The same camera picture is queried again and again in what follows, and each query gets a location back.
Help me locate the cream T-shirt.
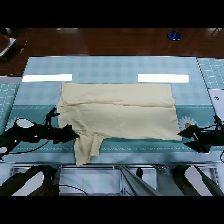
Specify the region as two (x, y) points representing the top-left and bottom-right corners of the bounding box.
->
(56, 82), (183, 167)

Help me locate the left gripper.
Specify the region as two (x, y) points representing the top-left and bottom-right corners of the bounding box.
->
(49, 124), (80, 145)

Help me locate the blue round object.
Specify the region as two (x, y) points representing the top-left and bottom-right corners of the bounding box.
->
(167, 30), (182, 42)

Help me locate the black cable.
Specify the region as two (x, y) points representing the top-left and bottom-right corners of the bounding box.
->
(0, 139), (52, 158)
(57, 183), (90, 197)

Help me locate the silver frame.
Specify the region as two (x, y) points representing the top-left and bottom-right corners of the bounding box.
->
(0, 161), (224, 197)

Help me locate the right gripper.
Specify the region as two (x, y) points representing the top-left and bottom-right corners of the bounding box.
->
(177, 126), (216, 154)

